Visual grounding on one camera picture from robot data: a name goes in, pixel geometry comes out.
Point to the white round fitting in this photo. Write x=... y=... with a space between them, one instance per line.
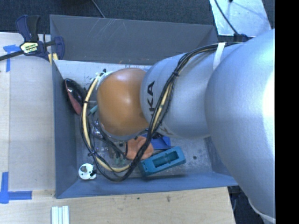
x=86 y=171

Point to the blue flat piece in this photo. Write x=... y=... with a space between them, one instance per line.
x=163 y=143

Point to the orange toy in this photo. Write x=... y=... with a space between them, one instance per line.
x=134 y=148

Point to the teal hollow block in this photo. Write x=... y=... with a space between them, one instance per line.
x=163 y=162

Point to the dark red oval object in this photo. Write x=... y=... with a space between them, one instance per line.
x=74 y=94

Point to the pale wood board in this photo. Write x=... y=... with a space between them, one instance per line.
x=30 y=125

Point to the grey metal bin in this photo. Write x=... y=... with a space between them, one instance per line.
x=130 y=38

